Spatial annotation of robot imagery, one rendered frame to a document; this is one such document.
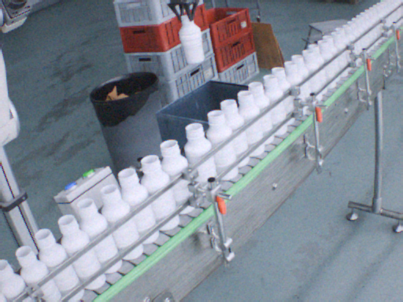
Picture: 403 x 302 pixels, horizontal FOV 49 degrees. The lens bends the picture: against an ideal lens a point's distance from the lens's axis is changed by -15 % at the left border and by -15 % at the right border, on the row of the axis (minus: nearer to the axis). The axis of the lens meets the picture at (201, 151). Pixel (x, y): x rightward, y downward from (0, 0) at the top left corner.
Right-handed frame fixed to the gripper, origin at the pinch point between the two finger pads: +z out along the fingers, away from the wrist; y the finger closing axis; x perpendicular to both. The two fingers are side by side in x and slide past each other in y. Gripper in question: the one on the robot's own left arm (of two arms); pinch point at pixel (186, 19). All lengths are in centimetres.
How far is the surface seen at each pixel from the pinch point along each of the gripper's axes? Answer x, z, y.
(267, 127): 18.0, 25.0, -35.4
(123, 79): -92, 67, 137
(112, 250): 74, 26, -32
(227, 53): -213, 89, 139
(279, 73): 6.5, 13.9, -34.6
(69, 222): 79, 17, -29
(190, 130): 44, 14, -32
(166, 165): 52, 18, -31
